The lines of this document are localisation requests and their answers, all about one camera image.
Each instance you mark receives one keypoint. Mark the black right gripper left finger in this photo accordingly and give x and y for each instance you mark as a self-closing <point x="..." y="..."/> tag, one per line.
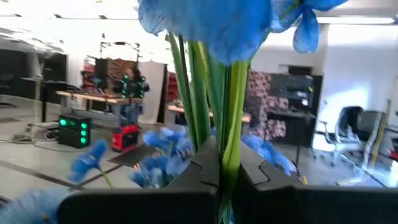
<point x="140" y="208"/>

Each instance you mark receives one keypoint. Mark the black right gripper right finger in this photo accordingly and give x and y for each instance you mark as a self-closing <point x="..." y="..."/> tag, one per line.
<point x="311" y="208"/>

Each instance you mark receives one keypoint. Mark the blue flower bunch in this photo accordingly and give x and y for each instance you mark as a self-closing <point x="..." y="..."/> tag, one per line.
<point x="230" y="31"/>
<point x="168" y="143"/>

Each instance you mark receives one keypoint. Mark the red box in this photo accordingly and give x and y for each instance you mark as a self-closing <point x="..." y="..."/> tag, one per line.
<point x="124" y="140"/>

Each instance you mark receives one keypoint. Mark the black box green lights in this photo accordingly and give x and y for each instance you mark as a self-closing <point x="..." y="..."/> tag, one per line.
<point x="74" y="137"/>

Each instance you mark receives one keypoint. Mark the grey office chair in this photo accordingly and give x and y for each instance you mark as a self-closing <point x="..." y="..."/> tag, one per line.
<point x="351" y="118"/>
<point x="368" y="121"/>

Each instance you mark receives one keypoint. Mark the black cabinet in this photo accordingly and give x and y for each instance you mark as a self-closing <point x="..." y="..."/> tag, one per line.
<point x="295" y="93"/>

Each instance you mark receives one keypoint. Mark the distant wooden table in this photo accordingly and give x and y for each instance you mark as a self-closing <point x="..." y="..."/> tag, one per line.
<point x="93" y="97"/>

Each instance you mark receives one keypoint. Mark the pink floral patterned panel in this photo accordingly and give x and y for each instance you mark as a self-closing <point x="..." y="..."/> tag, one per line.
<point x="261" y="93"/>

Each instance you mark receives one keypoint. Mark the brown patterned panel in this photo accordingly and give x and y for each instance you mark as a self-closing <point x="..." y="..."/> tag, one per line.
<point x="115" y="68"/>

